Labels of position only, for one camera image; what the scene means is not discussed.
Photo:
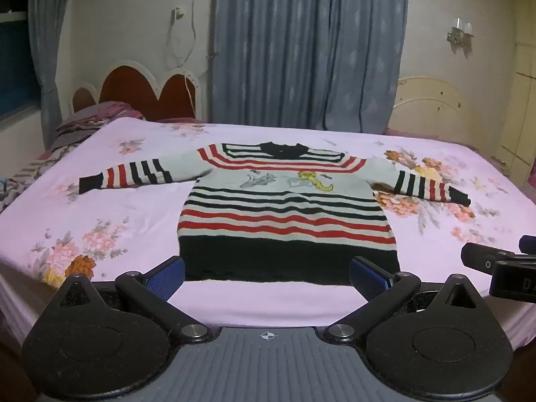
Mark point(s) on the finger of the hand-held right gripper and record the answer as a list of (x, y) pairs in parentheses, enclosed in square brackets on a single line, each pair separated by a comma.
[(481, 256), (528, 243)]

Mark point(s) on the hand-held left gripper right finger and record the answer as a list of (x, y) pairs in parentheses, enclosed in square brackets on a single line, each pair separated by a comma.
[(368, 278)]

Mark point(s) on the cream curved headboard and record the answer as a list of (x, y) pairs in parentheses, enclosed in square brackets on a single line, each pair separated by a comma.
[(431, 109)]

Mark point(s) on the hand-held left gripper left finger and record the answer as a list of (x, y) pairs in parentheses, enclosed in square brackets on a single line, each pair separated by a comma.
[(167, 278)]

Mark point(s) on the window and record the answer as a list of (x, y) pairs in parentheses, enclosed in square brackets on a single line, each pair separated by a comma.
[(16, 63)]

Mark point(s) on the white wall charger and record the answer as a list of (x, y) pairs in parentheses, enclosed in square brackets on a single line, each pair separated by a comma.
[(177, 14)]

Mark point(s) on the pink floral bed sheet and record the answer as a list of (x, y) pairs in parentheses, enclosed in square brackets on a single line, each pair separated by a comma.
[(138, 201)]

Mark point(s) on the wide blue-grey curtain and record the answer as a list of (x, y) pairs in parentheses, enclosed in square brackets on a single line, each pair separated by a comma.
[(301, 50)]

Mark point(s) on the narrow blue-grey curtain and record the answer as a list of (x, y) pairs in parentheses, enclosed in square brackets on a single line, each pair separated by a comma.
[(46, 50)]

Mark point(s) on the glass wall lamp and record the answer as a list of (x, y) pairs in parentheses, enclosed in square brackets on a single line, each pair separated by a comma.
[(459, 33)]

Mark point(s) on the grey striped blanket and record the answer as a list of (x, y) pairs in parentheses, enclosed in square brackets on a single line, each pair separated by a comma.
[(33, 171)]

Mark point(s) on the red scalloped headboard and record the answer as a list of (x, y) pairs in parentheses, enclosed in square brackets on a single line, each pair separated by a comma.
[(125, 92)]

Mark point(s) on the striped knit sweater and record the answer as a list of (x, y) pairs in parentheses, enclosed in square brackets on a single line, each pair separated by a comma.
[(289, 217)]

